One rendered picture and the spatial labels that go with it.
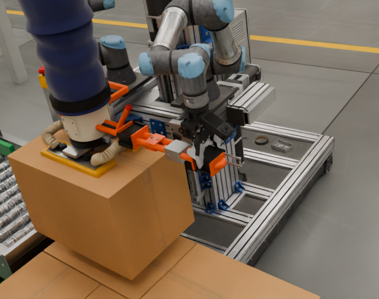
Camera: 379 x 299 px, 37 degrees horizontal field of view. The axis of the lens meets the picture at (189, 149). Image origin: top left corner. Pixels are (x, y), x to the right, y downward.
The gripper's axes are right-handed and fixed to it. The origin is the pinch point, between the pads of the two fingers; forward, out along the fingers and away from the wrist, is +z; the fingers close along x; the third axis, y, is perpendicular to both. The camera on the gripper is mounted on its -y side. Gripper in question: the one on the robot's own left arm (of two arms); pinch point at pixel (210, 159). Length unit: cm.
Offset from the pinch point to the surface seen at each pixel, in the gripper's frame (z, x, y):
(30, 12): -47, 12, 59
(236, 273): 66, -12, 6
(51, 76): -23, 10, 59
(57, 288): 66, 34, 66
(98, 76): -19, -2, 50
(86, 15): -41, -4, 50
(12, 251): 60, 34, 96
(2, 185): 67, 2, 155
